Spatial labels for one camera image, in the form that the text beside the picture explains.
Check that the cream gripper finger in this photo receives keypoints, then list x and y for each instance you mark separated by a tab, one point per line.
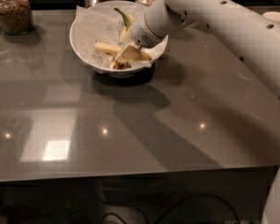
124	38
127	53

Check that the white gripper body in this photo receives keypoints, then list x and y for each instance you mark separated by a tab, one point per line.
141	34

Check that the yellow banana across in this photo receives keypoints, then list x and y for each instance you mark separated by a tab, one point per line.
112	50

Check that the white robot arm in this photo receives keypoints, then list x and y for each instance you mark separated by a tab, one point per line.
252	38

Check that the small brown spotted banana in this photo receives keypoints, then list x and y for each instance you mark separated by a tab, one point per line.
119	64

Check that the yellow banana with green stem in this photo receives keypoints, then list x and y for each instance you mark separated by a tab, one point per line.
127	20

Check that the white ceramic bowl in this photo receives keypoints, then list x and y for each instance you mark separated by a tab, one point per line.
84	52

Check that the white paper bowl liner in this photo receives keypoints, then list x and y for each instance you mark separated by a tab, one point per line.
93	31

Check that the left glass jar with cereal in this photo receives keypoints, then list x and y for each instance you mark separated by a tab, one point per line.
16	17

